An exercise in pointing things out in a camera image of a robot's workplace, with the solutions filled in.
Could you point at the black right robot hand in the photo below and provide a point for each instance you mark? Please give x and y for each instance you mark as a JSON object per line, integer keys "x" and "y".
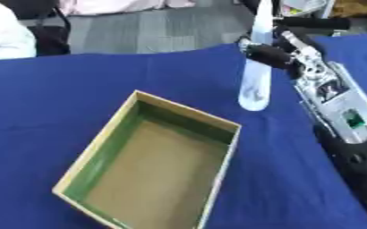
{"x": 269, "y": 55}

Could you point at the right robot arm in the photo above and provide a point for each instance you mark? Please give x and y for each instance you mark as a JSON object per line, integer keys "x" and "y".
{"x": 343, "y": 119}

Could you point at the tan cardboard box green inside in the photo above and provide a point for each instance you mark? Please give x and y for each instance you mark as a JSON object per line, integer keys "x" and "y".
{"x": 155, "y": 161}

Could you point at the pink cloth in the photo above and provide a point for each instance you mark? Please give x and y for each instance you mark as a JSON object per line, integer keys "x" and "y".
{"x": 118, "y": 6}

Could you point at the black chair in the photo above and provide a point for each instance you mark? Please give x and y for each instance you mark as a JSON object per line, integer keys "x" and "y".
{"x": 51, "y": 32}

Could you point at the person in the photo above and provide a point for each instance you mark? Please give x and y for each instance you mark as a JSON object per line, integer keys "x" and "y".
{"x": 4, "y": 32}

